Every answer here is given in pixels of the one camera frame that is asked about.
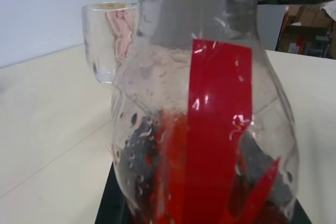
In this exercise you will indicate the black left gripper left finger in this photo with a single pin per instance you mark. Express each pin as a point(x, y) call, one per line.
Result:
point(110, 203)

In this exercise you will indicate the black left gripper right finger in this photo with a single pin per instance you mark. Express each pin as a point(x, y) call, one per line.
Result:
point(298, 216)

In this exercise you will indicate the clear plastic bottle red label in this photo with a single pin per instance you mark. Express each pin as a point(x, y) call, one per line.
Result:
point(220, 90)

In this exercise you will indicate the clear wine glass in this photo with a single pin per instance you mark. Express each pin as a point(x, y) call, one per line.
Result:
point(97, 37)

